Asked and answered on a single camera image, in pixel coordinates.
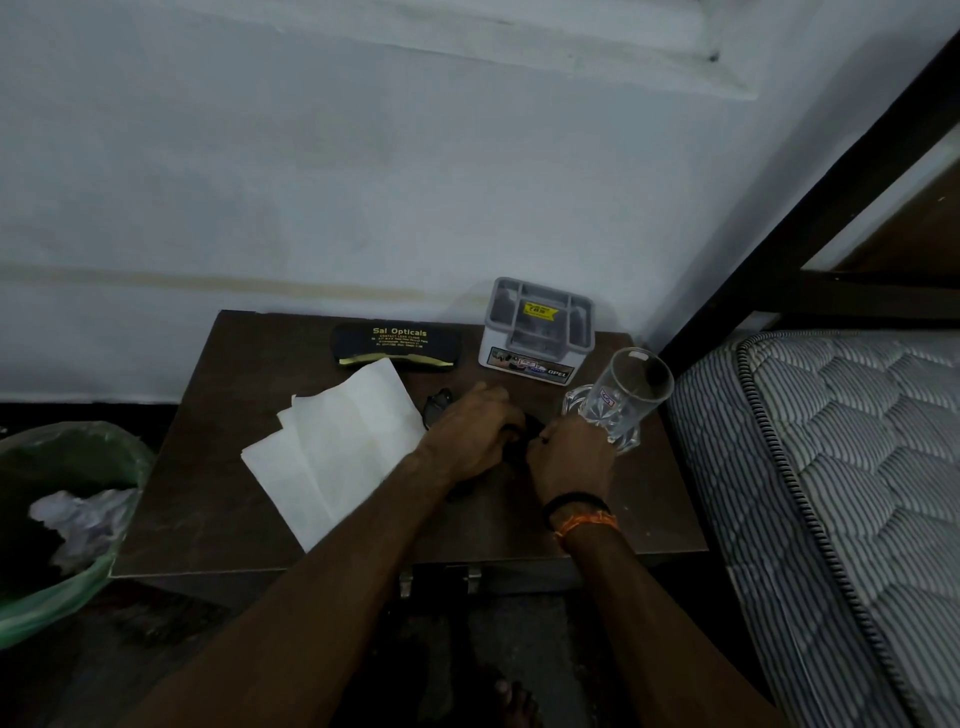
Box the black eyeglasses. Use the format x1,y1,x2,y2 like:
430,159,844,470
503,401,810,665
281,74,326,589
421,388,457,433

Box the black wristband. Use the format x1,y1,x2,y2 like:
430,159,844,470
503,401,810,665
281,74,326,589
541,491,609,530

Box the brown bedside table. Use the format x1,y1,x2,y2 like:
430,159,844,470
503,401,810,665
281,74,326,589
108,309,710,601

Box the person's right foot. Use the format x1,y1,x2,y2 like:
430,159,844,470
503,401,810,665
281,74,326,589
491,678,543,728

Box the clear drinking glass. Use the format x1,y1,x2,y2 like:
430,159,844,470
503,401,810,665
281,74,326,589
581,346,675,445

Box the large white paper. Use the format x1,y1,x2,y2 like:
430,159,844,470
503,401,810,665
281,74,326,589
28,487,140,577

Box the grey plastic organizer box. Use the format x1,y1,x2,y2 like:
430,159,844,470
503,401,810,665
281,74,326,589
478,275,596,385

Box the person's left hand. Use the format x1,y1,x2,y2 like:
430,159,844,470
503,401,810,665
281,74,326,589
414,380,528,490

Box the striped mattress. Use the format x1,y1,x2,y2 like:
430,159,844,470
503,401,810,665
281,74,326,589
667,329,960,728

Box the black cable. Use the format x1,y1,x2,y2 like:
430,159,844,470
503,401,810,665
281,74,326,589
498,412,549,472

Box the white paper sheet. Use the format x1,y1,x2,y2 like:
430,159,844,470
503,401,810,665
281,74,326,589
239,423,339,554
290,357,427,526

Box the clear glass ashtray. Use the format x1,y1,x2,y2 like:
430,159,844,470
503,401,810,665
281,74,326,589
562,384,644,457

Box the dark wooden bed frame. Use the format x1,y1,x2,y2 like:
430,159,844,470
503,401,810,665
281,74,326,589
659,29,960,361

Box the orange thread bracelet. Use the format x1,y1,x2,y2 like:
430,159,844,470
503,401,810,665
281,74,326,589
553,511,622,553

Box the person's right hand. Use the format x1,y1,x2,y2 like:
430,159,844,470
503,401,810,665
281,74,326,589
524,412,621,520

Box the black eyeglasses case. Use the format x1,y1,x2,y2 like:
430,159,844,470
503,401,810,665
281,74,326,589
332,322,461,370

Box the person's right forearm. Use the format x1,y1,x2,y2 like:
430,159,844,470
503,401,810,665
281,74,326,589
558,524,785,728

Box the trash bin with green liner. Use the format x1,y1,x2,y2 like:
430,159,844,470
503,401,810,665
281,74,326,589
0,421,155,650

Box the person's left forearm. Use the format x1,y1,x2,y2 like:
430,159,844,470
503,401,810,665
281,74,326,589
119,449,455,728

